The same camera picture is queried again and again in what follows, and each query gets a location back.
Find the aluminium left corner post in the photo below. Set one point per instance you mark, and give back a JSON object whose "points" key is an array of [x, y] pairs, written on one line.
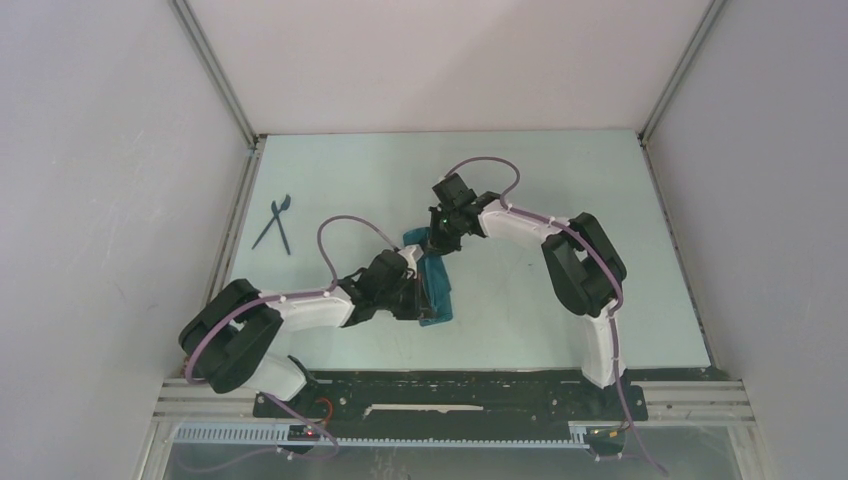
{"points": [[199, 41]]}

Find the aluminium corner post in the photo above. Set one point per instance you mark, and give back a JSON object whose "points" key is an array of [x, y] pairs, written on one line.
{"points": [[695, 44], [199, 41]]}

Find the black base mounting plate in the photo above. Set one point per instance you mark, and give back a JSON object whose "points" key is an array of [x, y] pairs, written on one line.
{"points": [[532, 404]]}

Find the aluminium left side rail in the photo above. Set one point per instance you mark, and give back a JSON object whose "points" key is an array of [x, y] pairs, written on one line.
{"points": [[234, 219]]}

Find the white slotted cable duct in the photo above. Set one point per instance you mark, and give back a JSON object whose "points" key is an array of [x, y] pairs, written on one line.
{"points": [[279, 435]]}

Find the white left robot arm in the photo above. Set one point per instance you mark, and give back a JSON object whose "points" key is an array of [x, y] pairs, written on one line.
{"points": [[228, 343]]}

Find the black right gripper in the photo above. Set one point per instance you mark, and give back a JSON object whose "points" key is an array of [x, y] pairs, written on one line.
{"points": [[437, 239]]}

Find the aluminium front frame rail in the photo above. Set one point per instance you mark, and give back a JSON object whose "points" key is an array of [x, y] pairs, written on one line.
{"points": [[668, 403]]}

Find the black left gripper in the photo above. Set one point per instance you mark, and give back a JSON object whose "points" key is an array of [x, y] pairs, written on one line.
{"points": [[412, 312]]}

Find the teal cloth napkin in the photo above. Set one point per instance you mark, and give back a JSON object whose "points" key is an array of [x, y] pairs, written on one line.
{"points": [[436, 280]]}

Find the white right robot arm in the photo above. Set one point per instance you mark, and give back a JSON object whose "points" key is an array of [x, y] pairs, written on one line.
{"points": [[585, 270]]}

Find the aluminium right corner post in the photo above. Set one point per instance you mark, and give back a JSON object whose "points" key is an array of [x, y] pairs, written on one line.
{"points": [[695, 44]]}

